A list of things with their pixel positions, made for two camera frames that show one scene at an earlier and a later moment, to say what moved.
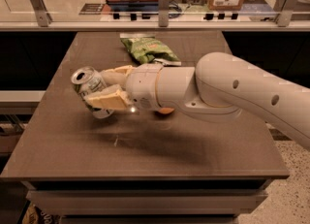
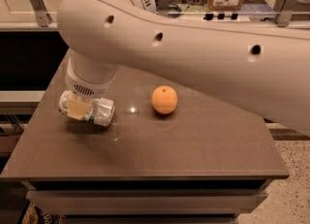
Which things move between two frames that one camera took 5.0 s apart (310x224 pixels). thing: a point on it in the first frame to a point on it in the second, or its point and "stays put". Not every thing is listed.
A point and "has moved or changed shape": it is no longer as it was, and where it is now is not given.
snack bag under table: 37,215 stays put
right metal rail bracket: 286,0 stays put
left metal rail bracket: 43,16 stays put
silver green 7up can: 87,80 has moved or changed shape
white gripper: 141,83 to 86,89
